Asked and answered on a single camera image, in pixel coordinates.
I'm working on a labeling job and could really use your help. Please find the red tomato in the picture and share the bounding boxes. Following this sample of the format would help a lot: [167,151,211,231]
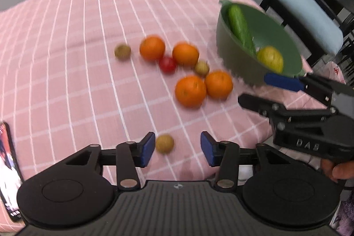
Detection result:
[158,56,177,74]

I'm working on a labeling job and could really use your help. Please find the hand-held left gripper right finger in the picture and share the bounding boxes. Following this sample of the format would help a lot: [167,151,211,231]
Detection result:
[200,131,294,189]

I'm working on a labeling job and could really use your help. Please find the orange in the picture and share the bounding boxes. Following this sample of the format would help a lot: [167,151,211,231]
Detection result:
[174,75,207,108]
[139,35,166,62]
[204,71,234,100]
[172,42,200,67]

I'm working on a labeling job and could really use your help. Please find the brown kiwi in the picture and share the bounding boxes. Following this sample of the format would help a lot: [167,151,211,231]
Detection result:
[155,134,175,155]
[194,60,210,77]
[114,44,132,61]

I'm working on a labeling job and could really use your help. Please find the pink plastic bag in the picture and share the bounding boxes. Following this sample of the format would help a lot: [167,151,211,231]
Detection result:
[323,60,347,84]

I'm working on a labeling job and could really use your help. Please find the green plastic bowl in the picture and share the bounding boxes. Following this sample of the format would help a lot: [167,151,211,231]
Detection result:
[216,0,307,87]

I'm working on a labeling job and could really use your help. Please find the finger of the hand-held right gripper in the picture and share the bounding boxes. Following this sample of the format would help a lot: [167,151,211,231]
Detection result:
[264,72,354,107]
[237,94,340,130]

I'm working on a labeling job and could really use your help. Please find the black smartphone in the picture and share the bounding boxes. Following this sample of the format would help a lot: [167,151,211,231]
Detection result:
[0,121,25,223]

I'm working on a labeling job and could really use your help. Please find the green cucumber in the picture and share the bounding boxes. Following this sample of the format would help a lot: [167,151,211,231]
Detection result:
[228,4,257,55]

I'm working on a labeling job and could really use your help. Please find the bench with blue cushion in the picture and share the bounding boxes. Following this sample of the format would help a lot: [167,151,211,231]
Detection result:
[264,0,344,56]

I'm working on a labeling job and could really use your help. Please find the person's right hand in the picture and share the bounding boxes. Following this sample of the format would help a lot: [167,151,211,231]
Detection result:
[321,159,354,183]

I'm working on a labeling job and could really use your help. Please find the pink checked tablecloth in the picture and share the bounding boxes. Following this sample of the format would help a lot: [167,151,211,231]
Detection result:
[0,0,336,234]

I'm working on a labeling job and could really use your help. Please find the yellow lemon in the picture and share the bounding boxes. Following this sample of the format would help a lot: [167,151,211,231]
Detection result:
[257,46,284,74]

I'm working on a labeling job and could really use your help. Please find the floral patterned cloth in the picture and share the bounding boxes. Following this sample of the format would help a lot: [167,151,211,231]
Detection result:
[336,196,354,236]

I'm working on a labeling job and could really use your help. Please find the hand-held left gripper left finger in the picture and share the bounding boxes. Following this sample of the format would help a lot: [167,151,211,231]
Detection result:
[63,131,156,189]

